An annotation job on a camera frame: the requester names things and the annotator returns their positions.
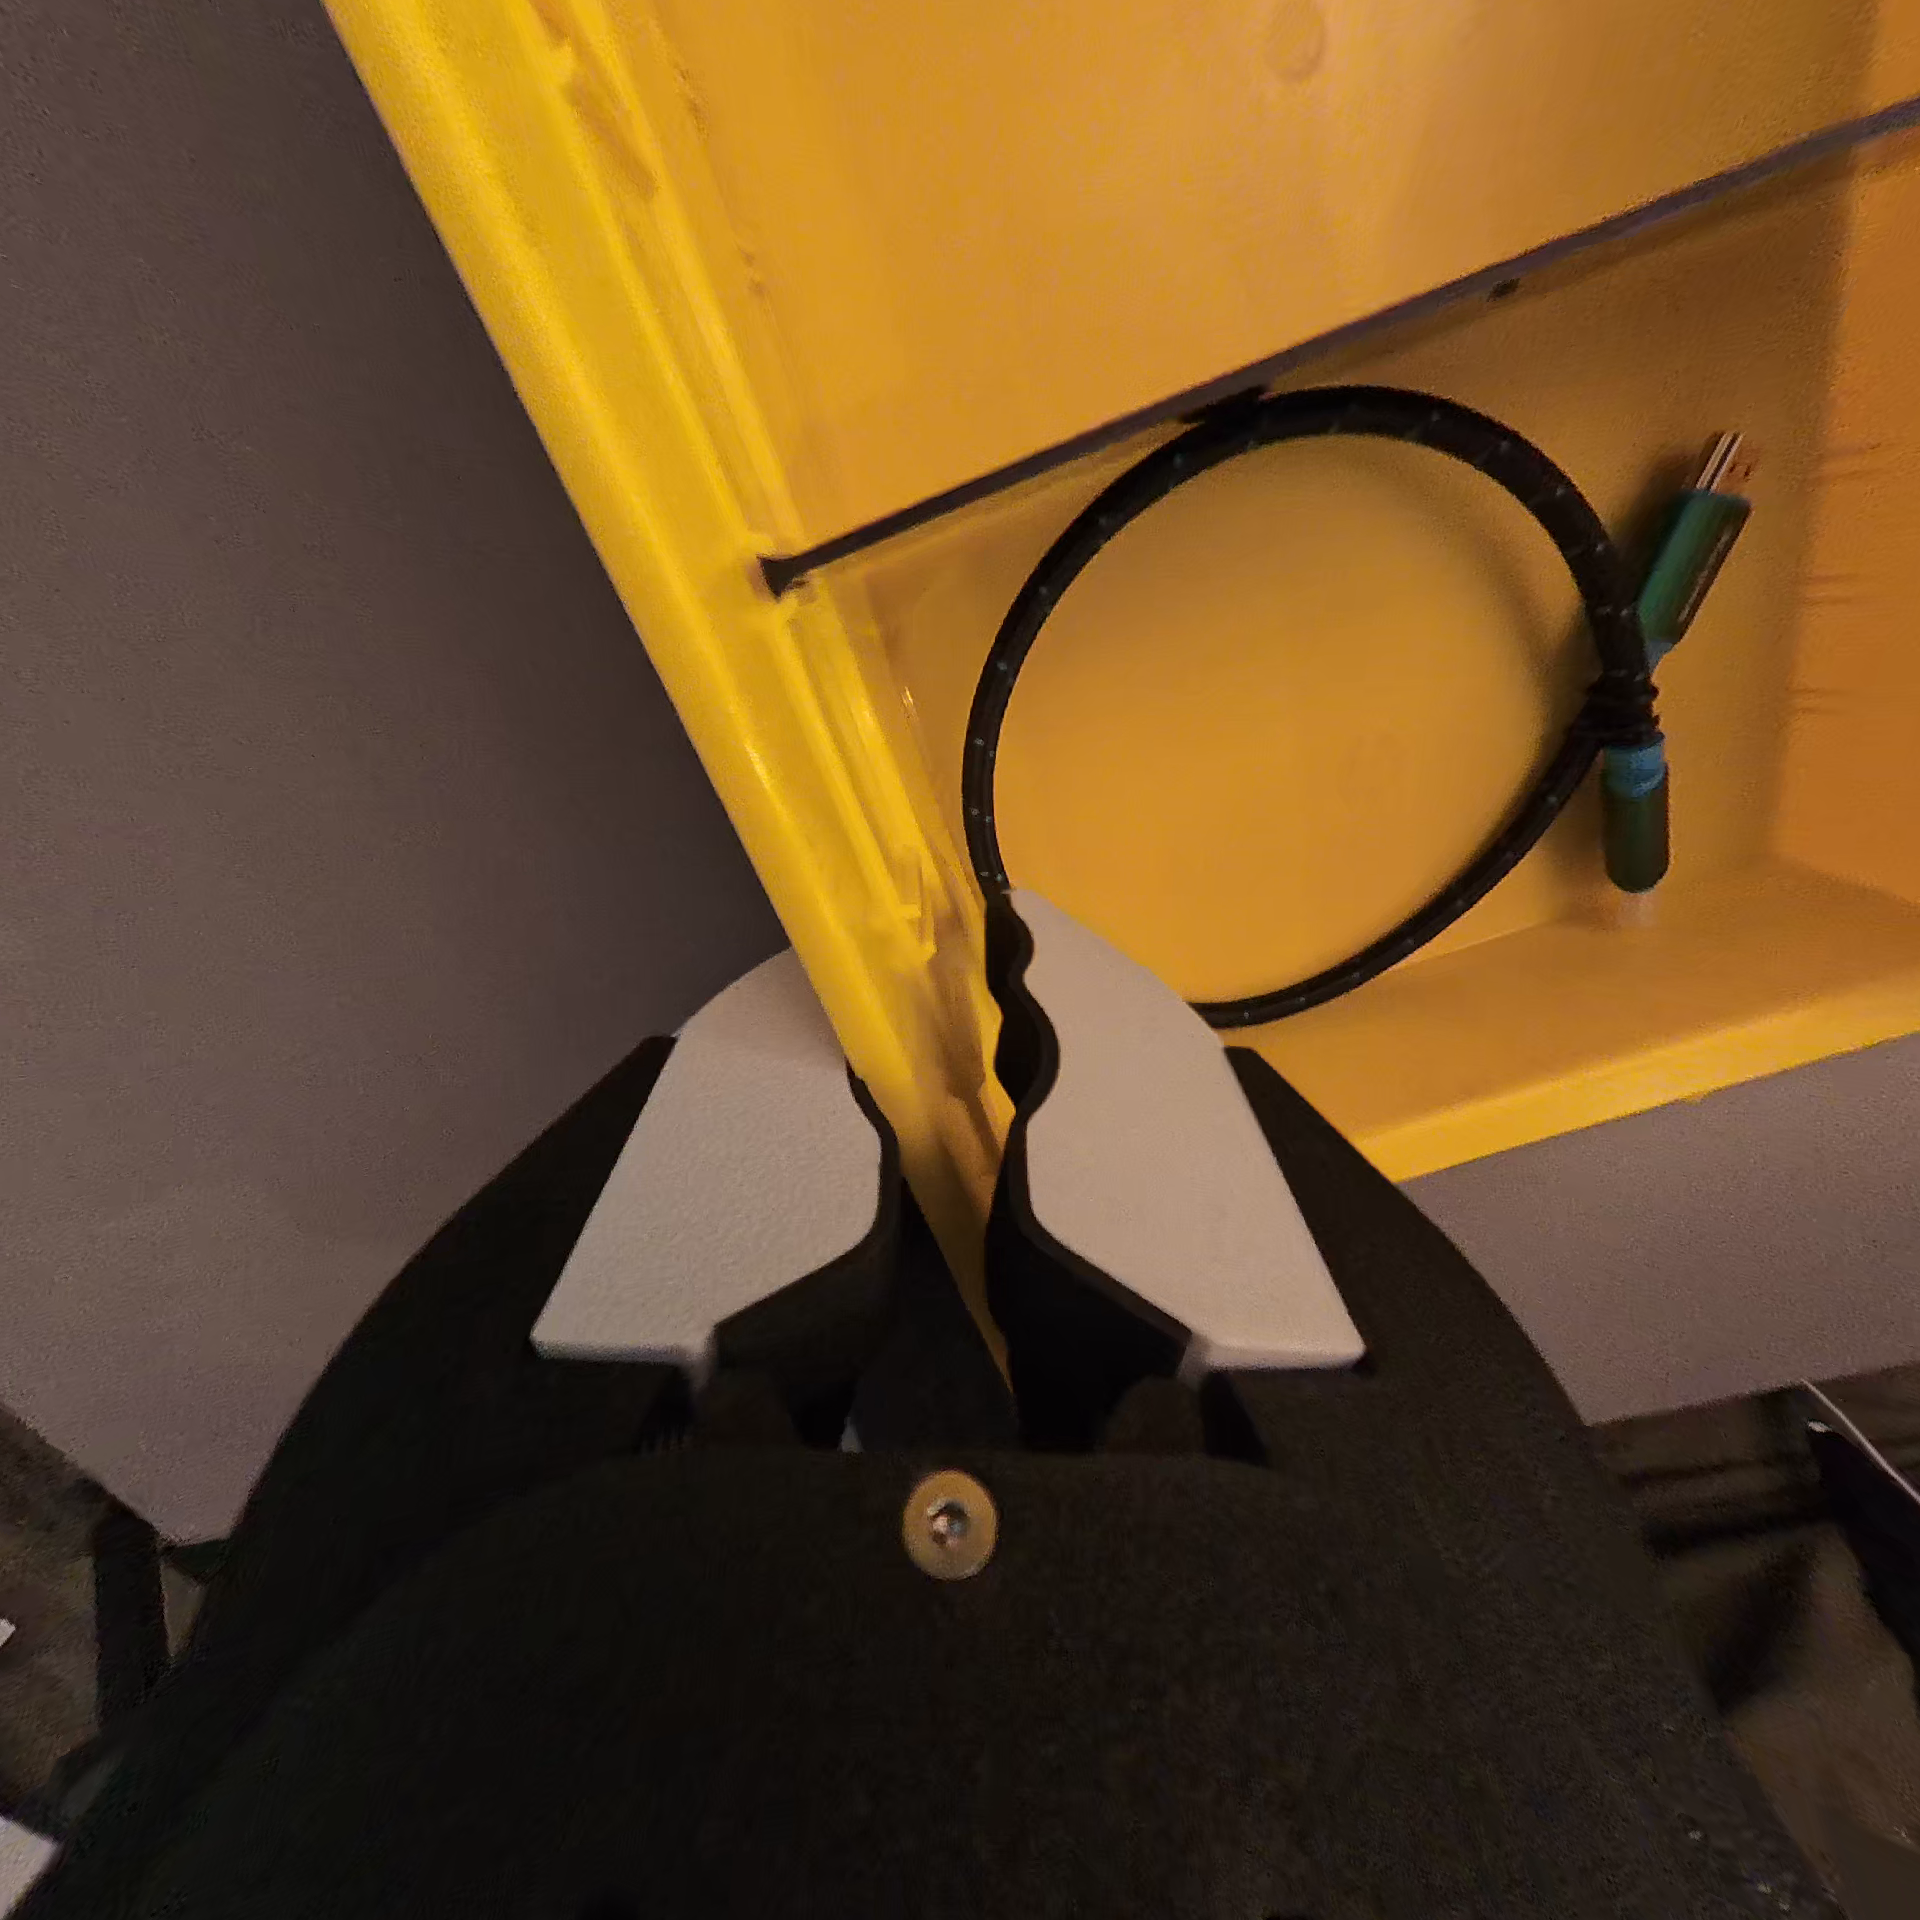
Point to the yellow plastic bin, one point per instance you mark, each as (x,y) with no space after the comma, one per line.
(1276,182)

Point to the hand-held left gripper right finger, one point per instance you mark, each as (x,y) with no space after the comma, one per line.
(1170,1201)

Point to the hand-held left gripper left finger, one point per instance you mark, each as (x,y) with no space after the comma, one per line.
(721,1185)

